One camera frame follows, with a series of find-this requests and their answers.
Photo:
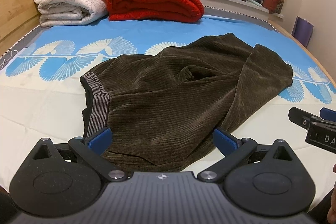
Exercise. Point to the red folded blanket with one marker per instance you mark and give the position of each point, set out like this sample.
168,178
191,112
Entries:
185,11

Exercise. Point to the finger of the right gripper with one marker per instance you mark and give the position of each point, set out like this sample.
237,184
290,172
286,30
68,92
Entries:
328,114

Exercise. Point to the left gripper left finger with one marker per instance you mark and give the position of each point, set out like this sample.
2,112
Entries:
90,150

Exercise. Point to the brown corduroy pants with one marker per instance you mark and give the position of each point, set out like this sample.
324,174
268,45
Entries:
162,109

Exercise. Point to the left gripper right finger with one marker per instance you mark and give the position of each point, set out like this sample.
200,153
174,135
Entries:
236,153

